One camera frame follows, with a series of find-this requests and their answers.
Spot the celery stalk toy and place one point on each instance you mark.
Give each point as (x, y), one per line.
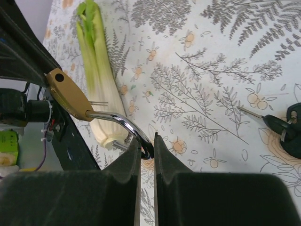
(101, 85)

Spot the black-headed key bunch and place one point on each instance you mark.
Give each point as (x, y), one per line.
(290, 131)

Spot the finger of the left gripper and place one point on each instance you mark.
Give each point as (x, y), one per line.
(22, 55)

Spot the brass silver padlock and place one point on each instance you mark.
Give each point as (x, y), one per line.
(70, 97)

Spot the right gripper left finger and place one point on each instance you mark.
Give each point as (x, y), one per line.
(108, 197)

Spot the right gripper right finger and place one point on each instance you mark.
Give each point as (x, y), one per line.
(187, 198)

